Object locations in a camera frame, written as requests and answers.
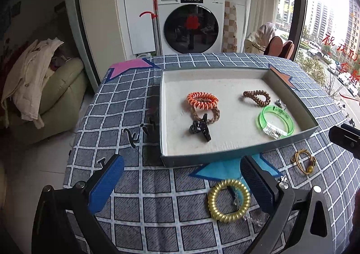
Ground white cloth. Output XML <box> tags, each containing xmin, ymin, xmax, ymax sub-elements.
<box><xmin>258</xmin><ymin>22</ymin><xmax>277</xmax><ymax>44</ymax></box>

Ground grey checked tablecloth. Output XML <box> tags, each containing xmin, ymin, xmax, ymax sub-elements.
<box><xmin>62</xmin><ymin>52</ymin><xmax>360</xmax><ymax>254</ymax></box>

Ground white washing machine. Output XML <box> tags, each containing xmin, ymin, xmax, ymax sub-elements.
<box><xmin>155</xmin><ymin>0</ymin><xmax>226</xmax><ymax>55</ymax></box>

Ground white cabinet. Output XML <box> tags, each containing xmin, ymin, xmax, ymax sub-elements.
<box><xmin>77</xmin><ymin>0</ymin><xmax>157</xmax><ymax>86</ymax></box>

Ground brown braided bracelet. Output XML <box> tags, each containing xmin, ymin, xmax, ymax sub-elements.
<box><xmin>190</xmin><ymin>106</ymin><xmax>221</xmax><ymax>125</ymax></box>

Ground gold cord bracelet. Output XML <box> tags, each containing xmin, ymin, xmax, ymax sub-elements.
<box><xmin>291</xmin><ymin>149</ymin><xmax>317</xmax><ymax>176</ymax></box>

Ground pink chair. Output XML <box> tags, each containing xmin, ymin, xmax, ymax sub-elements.
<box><xmin>281</xmin><ymin>40</ymin><xmax>295</xmax><ymax>61</ymax></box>

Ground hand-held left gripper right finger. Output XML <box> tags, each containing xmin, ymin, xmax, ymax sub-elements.
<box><xmin>240</xmin><ymin>155</ymin><xmax>350</xmax><ymax>254</ymax></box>

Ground orange spiral hair tie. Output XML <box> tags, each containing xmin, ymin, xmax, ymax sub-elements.
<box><xmin>186</xmin><ymin>91</ymin><xmax>219</xmax><ymax>109</ymax></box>

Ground yellow spiral hair tie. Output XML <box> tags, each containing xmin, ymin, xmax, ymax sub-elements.
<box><xmin>207</xmin><ymin>179</ymin><xmax>252</xmax><ymax>223</ymax></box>

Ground orange chair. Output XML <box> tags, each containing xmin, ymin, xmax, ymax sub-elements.
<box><xmin>267</xmin><ymin>36</ymin><xmax>283</xmax><ymax>56</ymax></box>

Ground checkered board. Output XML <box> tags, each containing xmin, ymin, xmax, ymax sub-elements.
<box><xmin>223</xmin><ymin>1</ymin><xmax>238</xmax><ymax>54</ymax></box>

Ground pile of light clothes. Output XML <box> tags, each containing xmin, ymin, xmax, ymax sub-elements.
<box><xmin>1</xmin><ymin>37</ymin><xmax>65</xmax><ymax>130</ymax></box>

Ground clear crystal bead bracelet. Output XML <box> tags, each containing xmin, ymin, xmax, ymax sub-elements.
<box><xmin>231</xmin><ymin>175</ymin><xmax>288</xmax><ymax>225</ymax></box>

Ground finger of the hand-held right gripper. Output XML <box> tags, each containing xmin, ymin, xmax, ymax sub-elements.
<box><xmin>328</xmin><ymin>124</ymin><xmax>360</xmax><ymax>157</ymax></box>

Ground cream sofa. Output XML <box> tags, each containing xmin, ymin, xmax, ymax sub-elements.
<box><xmin>5</xmin><ymin>57</ymin><xmax>89</xmax><ymax>145</ymax></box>

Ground black window frame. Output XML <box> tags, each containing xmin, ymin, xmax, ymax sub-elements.
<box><xmin>289</xmin><ymin>0</ymin><xmax>309</xmax><ymax>64</ymax></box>

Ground brown spiral hair tie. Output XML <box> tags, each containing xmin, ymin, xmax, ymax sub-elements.
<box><xmin>242</xmin><ymin>90</ymin><xmax>271</xmax><ymax>108</ymax></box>

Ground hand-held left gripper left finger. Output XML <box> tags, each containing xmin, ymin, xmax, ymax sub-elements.
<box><xmin>31</xmin><ymin>154</ymin><xmax>125</xmax><ymax>254</ymax></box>

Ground black hair clip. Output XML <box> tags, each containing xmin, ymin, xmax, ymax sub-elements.
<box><xmin>189</xmin><ymin>114</ymin><xmax>212</xmax><ymax>142</ymax></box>

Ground beige bag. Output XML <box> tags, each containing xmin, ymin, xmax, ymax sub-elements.
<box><xmin>244</xmin><ymin>32</ymin><xmax>268</xmax><ymax>55</ymax></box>

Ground green translucent bangle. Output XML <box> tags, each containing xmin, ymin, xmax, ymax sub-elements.
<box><xmin>258</xmin><ymin>105</ymin><xmax>296</xmax><ymax>139</ymax></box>

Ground grey-green cardboard box tray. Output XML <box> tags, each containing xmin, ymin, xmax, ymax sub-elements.
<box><xmin>159</xmin><ymin>66</ymin><xmax>319</xmax><ymax>167</ymax></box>

